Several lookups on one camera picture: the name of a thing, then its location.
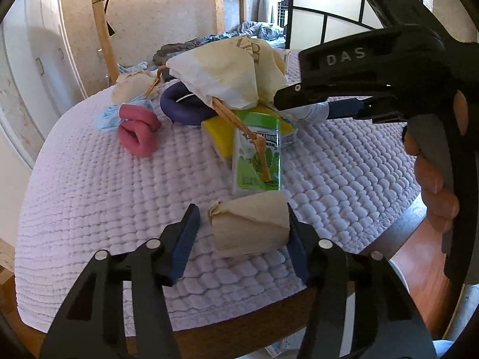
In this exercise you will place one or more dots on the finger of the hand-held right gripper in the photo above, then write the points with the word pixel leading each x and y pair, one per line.
pixel 344 109
pixel 295 95

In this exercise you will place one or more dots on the black-framed sliding door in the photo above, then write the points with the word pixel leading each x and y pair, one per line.
pixel 307 26

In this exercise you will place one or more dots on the light blue cloth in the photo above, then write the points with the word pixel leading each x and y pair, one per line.
pixel 106 117

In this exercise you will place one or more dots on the brown paper wad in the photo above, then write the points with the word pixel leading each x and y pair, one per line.
pixel 247 224

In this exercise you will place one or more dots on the white cabinet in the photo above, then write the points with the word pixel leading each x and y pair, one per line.
pixel 33 63

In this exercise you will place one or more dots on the wooden bed frame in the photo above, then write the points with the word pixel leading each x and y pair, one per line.
pixel 103 33

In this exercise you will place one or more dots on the dark grey cloth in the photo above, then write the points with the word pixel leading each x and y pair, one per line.
pixel 168 52

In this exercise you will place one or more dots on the printed leaflet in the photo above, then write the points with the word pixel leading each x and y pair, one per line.
pixel 278 349

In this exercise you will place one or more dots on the cream paper bag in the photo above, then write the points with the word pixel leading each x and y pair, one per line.
pixel 224 67

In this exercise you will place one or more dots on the green drink carton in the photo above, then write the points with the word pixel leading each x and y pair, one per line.
pixel 247 172

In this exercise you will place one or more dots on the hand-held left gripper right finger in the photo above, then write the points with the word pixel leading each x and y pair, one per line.
pixel 297 254

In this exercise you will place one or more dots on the pink foam roll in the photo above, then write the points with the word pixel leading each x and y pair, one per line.
pixel 136 140

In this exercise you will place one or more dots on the grey bedding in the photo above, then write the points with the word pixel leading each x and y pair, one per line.
pixel 247 31

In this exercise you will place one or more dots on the lavender quilted blanket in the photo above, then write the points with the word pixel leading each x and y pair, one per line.
pixel 93 202

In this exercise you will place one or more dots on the white printed wrapper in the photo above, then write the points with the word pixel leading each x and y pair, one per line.
pixel 310 114

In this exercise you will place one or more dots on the yellow packet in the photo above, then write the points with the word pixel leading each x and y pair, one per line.
pixel 220 134

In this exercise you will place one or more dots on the purple rolled cloth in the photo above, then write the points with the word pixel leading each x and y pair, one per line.
pixel 172 104

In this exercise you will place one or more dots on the wooden table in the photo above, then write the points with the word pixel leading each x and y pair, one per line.
pixel 224 329

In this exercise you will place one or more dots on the person's right hand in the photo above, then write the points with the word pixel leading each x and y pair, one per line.
pixel 434 190

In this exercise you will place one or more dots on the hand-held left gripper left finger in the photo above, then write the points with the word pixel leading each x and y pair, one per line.
pixel 185 243

